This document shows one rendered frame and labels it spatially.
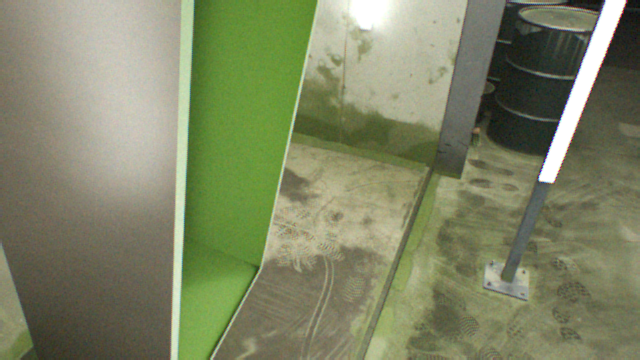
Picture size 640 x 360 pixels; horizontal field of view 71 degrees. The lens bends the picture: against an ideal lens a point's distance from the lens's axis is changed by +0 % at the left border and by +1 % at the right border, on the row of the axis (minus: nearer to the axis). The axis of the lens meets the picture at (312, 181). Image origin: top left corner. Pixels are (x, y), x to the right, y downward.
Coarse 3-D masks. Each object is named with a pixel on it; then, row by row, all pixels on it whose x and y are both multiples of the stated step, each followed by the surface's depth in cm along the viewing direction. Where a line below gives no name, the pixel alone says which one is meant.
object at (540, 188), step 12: (576, 72) 159; (540, 192) 183; (528, 204) 189; (540, 204) 186; (528, 216) 191; (528, 228) 194; (516, 240) 199; (516, 252) 203; (516, 264) 206; (504, 276) 212
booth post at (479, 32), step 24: (480, 0) 228; (504, 0) 224; (480, 24) 234; (480, 48) 240; (456, 72) 252; (480, 72) 247; (456, 96) 259; (480, 96) 253; (456, 120) 266; (456, 144) 274; (456, 168) 283
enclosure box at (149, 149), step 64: (0, 0) 51; (64, 0) 48; (128, 0) 46; (192, 0) 46; (256, 0) 104; (0, 64) 57; (64, 64) 53; (128, 64) 51; (192, 64) 119; (256, 64) 113; (0, 128) 64; (64, 128) 60; (128, 128) 56; (192, 128) 131; (256, 128) 124; (0, 192) 72; (64, 192) 67; (128, 192) 63; (192, 192) 146; (256, 192) 137; (64, 256) 77; (128, 256) 72; (192, 256) 154; (256, 256) 154; (64, 320) 91; (128, 320) 83; (192, 320) 135
